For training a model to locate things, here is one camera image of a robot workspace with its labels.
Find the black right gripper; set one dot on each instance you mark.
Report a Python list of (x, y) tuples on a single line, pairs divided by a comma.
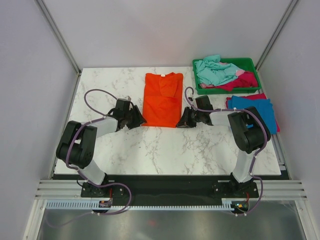
[(185, 122)]

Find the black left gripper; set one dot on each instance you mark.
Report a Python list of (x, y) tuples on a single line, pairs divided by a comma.
[(138, 118)]

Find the orange t-shirt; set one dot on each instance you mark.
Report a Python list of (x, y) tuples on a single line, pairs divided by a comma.
[(162, 100)]

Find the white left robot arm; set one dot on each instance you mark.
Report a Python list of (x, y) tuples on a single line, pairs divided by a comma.
[(77, 144)]

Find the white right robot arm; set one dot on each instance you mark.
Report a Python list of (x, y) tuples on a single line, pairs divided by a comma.
[(250, 132)]

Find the teal t-shirt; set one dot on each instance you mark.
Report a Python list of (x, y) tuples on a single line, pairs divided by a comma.
[(215, 71)]

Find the pink t-shirt in bin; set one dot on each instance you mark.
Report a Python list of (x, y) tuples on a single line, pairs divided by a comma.
[(238, 73)]

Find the magenta t-shirt in bin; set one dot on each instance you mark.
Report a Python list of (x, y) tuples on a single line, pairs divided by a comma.
[(245, 80)]

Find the folded blue t-shirt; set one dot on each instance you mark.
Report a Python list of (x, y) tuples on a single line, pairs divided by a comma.
[(260, 112)]

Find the green plastic bin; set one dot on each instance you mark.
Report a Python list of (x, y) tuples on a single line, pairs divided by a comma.
[(213, 71)]

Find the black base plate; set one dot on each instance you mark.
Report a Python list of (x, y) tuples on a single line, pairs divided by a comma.
[(170, 190)]

